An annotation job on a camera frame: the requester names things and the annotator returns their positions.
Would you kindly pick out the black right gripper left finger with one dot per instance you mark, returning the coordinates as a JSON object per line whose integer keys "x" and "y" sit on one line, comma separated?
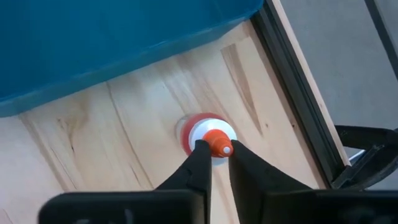
{"x": 186, "y": 202}

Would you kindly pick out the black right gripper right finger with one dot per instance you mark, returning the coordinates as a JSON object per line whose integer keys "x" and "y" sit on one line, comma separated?
{"x": 280, "y": 202}

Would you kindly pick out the orange-capped food coloring bottle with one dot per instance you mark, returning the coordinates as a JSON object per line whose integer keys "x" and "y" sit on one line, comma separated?
{"x": 208, "y": 129}

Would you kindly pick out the blue plastic bin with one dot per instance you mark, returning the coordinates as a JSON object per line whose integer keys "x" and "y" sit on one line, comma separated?
{"x": 93, "y": 46}

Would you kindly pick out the black aluminium table rail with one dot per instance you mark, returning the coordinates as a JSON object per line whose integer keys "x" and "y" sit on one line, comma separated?
{"x": 292, "y": 93}

